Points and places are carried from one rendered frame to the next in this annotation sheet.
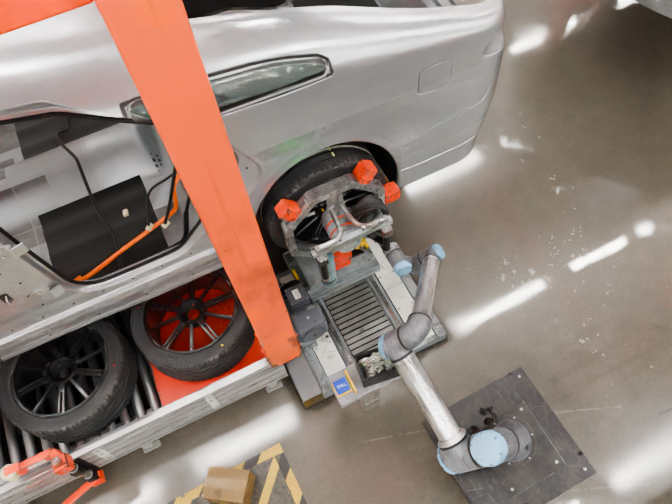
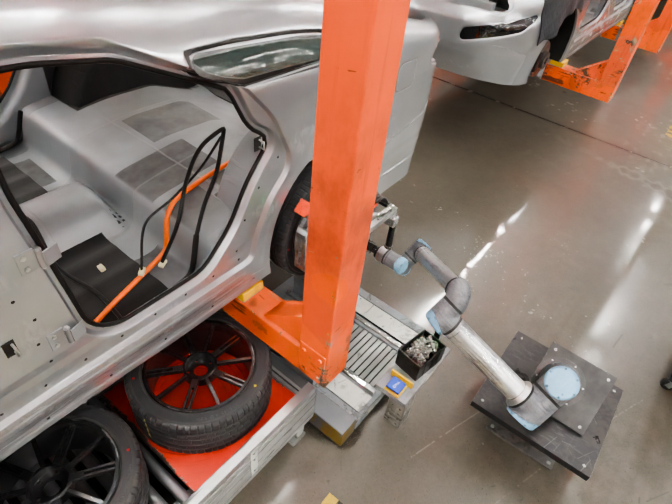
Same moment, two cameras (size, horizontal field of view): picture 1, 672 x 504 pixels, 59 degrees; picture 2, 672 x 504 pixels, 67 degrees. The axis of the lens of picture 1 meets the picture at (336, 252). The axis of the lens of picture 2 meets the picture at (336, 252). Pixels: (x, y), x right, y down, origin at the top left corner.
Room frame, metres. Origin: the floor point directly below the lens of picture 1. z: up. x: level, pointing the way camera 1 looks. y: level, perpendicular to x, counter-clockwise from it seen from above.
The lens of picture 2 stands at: (0.03, 1.16, 2.50)
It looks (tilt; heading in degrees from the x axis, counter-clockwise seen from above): 42 degrees down; 323
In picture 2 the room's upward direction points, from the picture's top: 7 degrees clockwise
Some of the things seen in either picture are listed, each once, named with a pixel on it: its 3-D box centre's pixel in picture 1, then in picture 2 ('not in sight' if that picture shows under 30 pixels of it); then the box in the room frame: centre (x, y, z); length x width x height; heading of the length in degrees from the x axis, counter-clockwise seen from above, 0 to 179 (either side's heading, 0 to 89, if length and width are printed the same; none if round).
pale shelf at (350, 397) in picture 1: (372, 373); (414, 367); (0.97, -0.10, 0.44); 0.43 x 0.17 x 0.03; 109
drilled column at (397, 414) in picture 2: (367, 389); (402, 396); (0.96, -0.07, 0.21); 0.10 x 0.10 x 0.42; 19
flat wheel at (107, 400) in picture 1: (69, 375); (56, 493); (1.20, 1.49, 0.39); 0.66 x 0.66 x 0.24
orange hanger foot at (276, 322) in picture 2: not in sight; (269, 304); (1.45, 0.45, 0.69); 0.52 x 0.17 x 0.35; 19
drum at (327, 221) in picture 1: (341, 228); not in sight; (1.59, -0.04, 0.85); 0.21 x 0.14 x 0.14; 19
